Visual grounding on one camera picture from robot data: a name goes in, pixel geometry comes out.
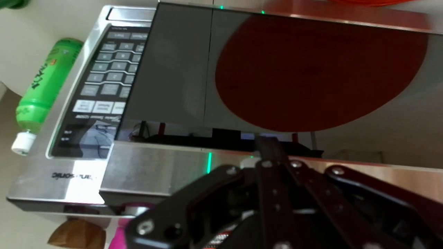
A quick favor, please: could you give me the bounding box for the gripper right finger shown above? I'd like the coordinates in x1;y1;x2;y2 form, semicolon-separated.
272;137;443;249

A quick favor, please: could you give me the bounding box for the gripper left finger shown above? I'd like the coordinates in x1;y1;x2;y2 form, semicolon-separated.
125;137;295;249

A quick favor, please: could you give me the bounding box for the pink bowl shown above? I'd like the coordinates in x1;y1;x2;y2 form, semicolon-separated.
108;203;156;249

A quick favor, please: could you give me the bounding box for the microwave door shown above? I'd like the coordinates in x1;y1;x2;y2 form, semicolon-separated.
100;2;443;205

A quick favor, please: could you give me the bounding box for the silver microwave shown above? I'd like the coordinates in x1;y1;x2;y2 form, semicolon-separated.
7;2;443;219

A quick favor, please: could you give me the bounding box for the brown paper bag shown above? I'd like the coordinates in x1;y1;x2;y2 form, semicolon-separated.
48;219;106;249

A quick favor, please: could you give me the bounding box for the green plastic bottle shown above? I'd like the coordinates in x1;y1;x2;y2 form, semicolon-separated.
11;38;84;156

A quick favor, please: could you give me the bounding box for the green object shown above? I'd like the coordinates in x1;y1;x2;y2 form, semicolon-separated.
0;0;27;9

